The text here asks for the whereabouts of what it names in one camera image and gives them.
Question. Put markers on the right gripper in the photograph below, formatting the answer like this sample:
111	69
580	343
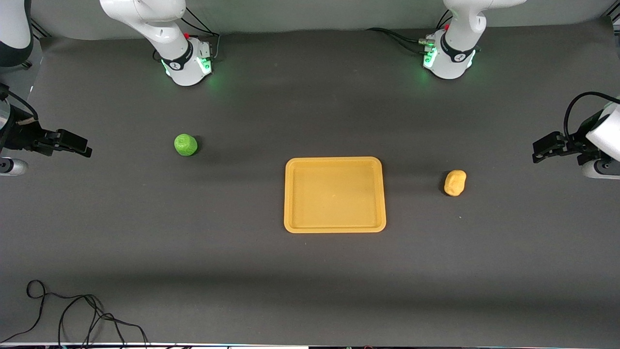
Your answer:
22	135

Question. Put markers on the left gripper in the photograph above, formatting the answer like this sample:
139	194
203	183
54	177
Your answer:
577	144

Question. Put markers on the yellow potato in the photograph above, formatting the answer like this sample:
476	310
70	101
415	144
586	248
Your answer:
455	183

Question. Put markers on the green apple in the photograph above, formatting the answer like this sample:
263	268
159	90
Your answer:
185	145

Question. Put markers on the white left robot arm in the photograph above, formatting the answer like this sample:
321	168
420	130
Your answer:
457	48

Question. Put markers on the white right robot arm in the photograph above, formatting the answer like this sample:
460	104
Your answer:
164	29

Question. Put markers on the yellow plastic tray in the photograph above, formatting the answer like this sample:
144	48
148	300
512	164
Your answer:
334	194

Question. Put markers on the dark grey table mat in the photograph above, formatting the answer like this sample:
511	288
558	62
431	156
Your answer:
242	291

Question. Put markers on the aluminium frame rail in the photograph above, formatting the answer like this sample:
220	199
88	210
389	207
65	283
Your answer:
42	31

